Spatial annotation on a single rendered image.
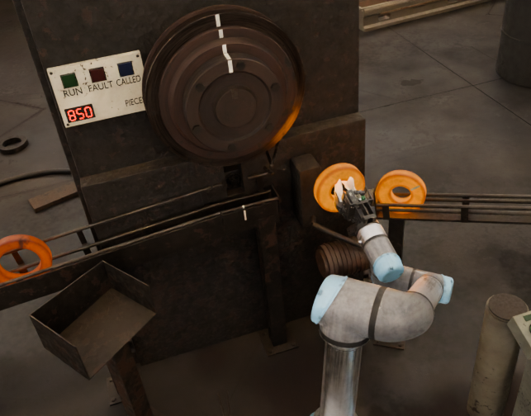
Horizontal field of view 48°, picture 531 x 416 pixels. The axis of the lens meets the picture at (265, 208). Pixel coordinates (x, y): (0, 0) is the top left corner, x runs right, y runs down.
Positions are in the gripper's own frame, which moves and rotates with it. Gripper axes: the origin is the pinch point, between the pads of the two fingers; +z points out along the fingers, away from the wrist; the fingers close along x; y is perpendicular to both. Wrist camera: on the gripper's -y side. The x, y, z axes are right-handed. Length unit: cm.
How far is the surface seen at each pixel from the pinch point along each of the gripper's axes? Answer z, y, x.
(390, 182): 2.8, -10.1, -20.1
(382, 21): 273, -158, -173
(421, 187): -2.9, -9.0, -28.2
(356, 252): -5.9, -32.3, -7.9
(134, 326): -16, -22, 68
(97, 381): 2, -91, 89
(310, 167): 15.8, -9.5, 2.6
